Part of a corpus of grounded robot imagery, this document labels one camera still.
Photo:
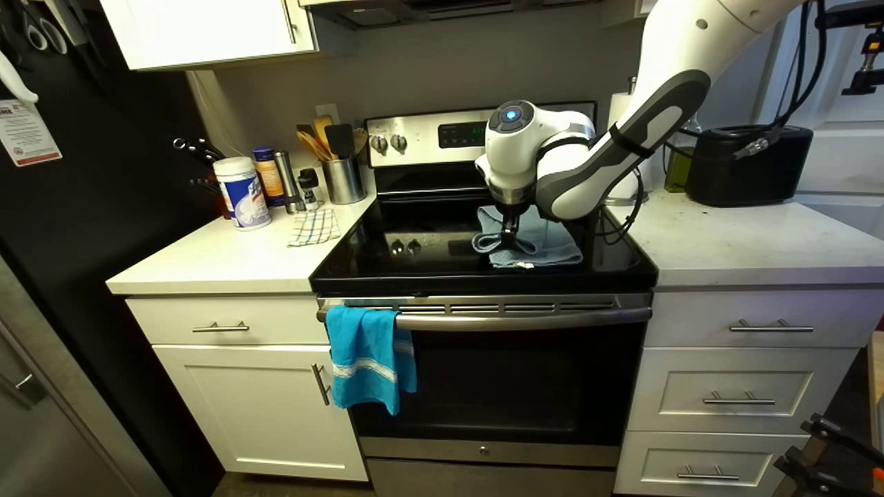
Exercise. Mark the orange spice bottle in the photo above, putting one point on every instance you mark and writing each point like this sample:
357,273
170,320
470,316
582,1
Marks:
270,181

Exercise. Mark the black red clamp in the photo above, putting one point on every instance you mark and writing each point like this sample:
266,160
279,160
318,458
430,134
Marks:
819,472
843,438

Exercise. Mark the dark range hood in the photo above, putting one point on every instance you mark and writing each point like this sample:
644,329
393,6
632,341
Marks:
442,10

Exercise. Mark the silver range knob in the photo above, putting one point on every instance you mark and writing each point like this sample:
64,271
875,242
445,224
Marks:
398,145
379,145

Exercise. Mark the white base cabinet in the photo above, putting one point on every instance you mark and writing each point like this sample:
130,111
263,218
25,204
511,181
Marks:
250,405

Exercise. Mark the white wall outlet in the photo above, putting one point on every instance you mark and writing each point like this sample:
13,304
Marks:
326,111

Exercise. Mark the wooden spoon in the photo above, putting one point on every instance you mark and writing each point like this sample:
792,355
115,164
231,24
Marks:
313,140

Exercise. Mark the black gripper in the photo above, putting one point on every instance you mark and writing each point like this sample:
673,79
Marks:
509,211

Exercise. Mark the white wipes canister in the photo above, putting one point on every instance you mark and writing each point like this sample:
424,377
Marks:
242,193

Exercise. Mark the black spatula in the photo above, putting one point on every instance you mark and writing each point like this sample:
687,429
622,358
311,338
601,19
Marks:
340,140

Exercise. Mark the steel kitchen knife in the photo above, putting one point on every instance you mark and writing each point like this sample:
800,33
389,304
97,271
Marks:
67,17

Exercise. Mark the green jar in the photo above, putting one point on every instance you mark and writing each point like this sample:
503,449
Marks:
679,173

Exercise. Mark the grey metal shaker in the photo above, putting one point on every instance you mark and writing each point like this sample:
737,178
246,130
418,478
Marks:
285,184

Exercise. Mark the black toaster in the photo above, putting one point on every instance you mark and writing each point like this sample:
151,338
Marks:
748,170

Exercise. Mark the black sided refrigerator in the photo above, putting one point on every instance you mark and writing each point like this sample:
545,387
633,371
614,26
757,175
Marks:
93,276

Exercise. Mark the range storage drawer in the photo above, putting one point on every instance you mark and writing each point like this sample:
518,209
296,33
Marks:
487,478

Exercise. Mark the light blue towel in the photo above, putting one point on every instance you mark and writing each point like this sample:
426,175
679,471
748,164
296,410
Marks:
556,246

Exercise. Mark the white wall cabinet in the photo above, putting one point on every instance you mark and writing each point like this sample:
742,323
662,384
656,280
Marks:
202,32

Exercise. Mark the stainless steel electric range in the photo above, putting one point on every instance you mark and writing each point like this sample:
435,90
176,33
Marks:
415,250

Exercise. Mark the steel drawer pull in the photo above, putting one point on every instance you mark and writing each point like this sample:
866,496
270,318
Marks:
223,327
737,399
771,327
709,472

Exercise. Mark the wooden platform board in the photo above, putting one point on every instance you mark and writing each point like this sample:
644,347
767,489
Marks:
877,387

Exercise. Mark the black orange mount clamp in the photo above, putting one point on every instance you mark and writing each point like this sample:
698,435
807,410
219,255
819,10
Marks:
860,65

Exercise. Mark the white paper tag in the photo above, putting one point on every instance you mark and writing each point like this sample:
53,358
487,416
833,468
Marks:
28,134

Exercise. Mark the dark glass bottle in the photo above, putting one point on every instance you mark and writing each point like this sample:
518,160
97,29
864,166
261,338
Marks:
206,184

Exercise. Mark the white drawer cabinet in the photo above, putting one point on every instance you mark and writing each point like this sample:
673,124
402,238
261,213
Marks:
756,387

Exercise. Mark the steel cabinet door pull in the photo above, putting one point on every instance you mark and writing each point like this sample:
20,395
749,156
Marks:
321,384

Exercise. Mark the black shaker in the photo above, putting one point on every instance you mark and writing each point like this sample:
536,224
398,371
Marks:
311,186

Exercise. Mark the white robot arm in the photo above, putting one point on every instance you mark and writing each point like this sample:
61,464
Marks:
681,55

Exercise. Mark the pale kitchen knife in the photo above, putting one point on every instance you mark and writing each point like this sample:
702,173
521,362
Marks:
18,82

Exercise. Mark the metal utensil holder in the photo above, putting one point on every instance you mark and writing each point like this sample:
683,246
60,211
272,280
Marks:
343,184

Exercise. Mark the bright blue striped towel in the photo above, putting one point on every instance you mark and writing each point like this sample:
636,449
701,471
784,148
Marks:
364,355

